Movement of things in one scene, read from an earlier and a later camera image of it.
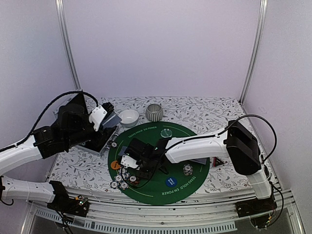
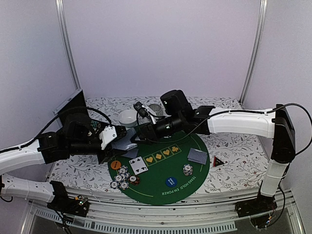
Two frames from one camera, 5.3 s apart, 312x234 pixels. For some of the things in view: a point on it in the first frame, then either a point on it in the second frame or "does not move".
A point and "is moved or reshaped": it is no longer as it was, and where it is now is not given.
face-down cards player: [122, 151] is moved or reshaped
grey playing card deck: [113, 122] -> [126, 143]
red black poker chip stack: [134, 179] does not move
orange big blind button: [115, 165] does not move
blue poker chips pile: [121, 180] does not move
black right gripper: [146, 175] -> [151, 135]
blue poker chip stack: [187, 169] does not move
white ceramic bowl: [129, 118] does not move
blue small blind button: [171, 181] does not move
